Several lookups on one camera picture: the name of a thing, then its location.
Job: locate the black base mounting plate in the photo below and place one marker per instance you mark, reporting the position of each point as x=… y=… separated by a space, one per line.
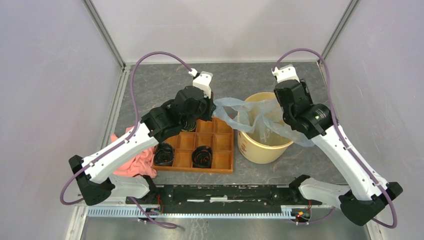
x=224 y=199

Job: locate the pink cloth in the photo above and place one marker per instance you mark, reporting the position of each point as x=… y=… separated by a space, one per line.
x=140 y=165

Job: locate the black rolled belt left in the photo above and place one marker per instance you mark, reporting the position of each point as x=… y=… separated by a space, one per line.
x=164 y=155

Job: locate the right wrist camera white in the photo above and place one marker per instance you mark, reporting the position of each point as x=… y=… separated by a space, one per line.
x=285 y=73

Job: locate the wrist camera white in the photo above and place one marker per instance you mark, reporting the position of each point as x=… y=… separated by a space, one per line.
x=202 y=81
x=285 y=73

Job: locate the aluminium frame rail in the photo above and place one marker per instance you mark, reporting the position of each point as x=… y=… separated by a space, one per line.
x=125 y=207

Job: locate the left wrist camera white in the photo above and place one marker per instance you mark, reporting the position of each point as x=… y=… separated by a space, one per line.
x=202 y=81

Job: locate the black orange rolled belt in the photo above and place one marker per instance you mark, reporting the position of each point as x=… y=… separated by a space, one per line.
x=202 y=157

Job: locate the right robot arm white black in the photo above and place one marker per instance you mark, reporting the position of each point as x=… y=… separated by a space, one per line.
x=366 y=193

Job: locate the orange compartment tray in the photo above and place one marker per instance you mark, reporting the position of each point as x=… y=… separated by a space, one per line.
x=215 y=133

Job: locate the yellow round trash bin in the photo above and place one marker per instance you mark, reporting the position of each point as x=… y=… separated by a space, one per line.
x=263 y=145

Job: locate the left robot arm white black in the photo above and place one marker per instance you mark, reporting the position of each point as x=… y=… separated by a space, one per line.
x=94 y=174

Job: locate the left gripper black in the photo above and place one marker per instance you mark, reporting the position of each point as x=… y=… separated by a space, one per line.
x=211 y=107

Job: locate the light blue plastic trash bag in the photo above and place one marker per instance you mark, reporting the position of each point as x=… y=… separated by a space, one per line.
x=227 y=109

